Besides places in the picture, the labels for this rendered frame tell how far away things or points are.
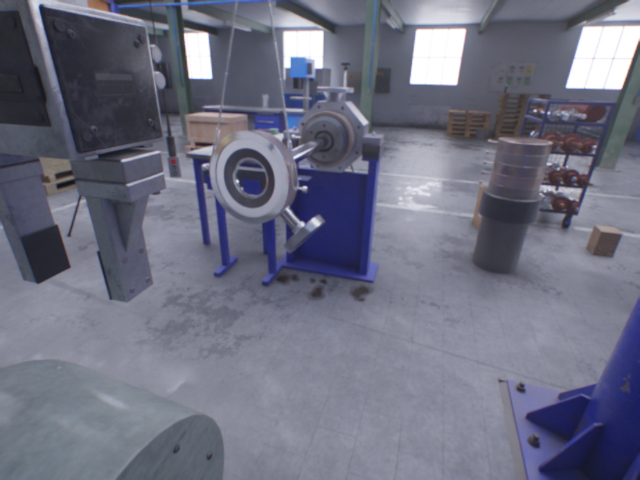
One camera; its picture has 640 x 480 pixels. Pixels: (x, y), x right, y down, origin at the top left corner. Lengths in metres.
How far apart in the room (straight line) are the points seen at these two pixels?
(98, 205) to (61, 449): 0.24
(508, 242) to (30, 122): 3.11
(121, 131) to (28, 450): 0.30
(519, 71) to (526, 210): 11.23
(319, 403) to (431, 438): 0.54
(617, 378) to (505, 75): 12.86
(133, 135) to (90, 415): 0.29
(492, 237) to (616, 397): 1.77
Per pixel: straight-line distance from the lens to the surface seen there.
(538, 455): 1.96
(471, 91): 14.02
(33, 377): 0.51
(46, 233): 0.61
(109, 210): 0.46
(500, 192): 3.12
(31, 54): 0.40
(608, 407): 1.79
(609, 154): 8.94
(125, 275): 0.49
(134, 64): 0.46
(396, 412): 1.91
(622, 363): 1.70
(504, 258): 3.29
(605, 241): 4.22
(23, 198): 0.59
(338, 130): 2.41
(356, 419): 1.86
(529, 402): 2.16
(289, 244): 1.36
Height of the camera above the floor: 1.45
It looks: 24 degrees down
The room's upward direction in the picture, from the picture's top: 1 degrees clockwise
